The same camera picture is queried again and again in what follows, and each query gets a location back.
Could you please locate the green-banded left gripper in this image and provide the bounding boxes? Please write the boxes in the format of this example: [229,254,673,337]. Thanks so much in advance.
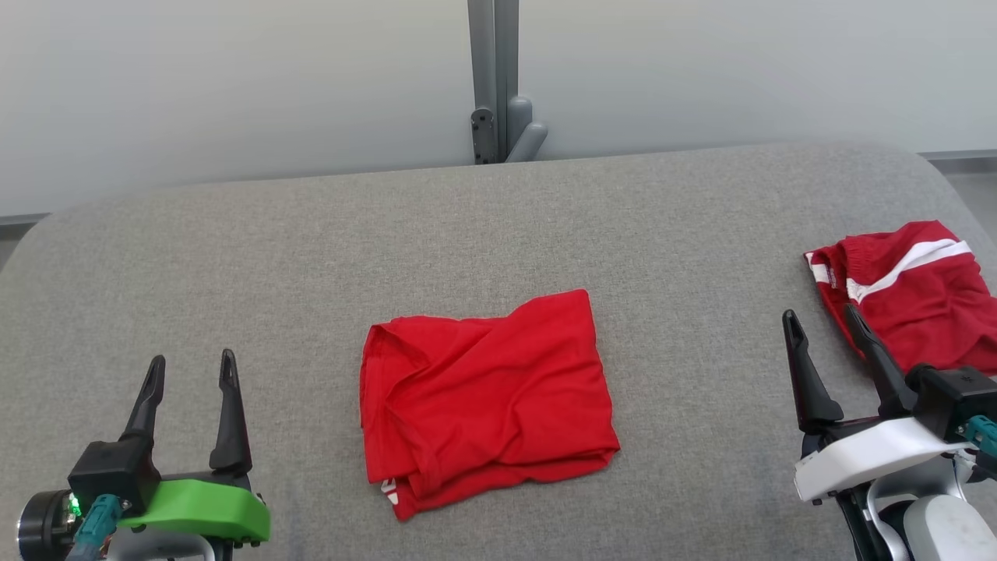
[17,349,271,560]

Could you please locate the teal camera connector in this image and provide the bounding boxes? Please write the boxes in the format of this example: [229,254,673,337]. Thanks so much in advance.
[964,415,997,457]
[66,495,125,561]

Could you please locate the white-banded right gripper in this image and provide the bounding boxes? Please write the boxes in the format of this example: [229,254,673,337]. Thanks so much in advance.
[783,304,971,503]

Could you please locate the grey metal partition post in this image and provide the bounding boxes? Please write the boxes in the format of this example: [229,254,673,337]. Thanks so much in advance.
[467,0,520,164]

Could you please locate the grey fabric sofa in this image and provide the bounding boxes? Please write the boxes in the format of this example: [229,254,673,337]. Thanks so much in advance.
[0,142,997,561]

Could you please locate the teal right camera connector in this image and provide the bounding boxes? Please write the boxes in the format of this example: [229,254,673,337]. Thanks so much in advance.
[964,415,997,457]

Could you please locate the red and white t-shirt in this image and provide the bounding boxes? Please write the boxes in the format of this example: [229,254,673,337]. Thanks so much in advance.
[360,289,622,521]

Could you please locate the red shorts with white stripes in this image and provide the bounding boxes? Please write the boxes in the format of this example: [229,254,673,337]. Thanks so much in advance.
[805,221,997,375]

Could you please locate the teal left camera connector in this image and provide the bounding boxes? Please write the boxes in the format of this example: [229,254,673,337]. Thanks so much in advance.
[66,495,125,561]

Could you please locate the dark grey hinge plate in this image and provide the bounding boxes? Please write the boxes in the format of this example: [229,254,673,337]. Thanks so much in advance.
[470,108,497,165]

